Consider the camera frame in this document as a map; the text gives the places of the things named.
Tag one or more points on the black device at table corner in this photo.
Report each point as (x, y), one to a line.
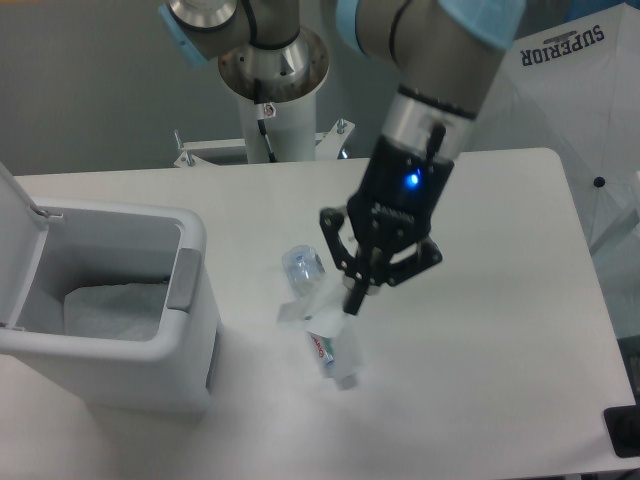
(622, 423)

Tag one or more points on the white Superior umbrella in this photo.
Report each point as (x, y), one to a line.
(574, 89)

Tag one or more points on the white trash can lid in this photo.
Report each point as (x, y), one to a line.
(24, 230)

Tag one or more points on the white bin liner bag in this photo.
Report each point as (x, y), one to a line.
(130, 312)

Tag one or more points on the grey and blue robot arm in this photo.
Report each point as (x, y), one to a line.
(448, 53)

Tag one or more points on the white plastic wrapper bag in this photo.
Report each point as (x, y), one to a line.
(319, 311)

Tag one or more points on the white trash can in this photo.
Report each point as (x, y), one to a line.
(111, 244)

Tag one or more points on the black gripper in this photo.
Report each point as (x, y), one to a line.
(390, 214)

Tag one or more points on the crushed clear plastic bottle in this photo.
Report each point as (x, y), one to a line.
(338, 358)

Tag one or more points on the white metal base frame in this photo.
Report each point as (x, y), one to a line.
(333, 144)

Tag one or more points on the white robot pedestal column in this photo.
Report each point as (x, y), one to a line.
(281, 124)

